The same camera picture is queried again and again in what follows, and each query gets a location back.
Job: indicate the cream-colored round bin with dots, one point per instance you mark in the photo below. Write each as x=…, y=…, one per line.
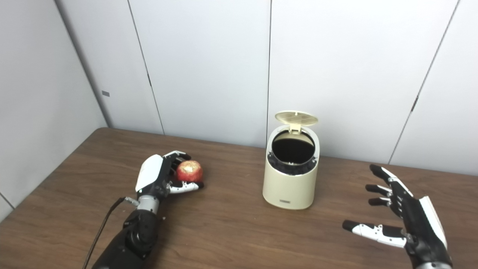
x=289, y=188

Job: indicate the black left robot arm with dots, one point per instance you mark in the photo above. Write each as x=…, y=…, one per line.
x=130, y=235

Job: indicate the red apple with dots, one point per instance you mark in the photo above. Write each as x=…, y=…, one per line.
x=189, y=172

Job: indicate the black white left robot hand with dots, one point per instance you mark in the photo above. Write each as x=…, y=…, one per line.
x=151, y=173

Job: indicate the cream round bin lid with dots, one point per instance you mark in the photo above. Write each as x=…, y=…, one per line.
x=297, y=118

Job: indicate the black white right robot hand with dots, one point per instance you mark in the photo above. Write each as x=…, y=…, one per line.
x=418, y=220

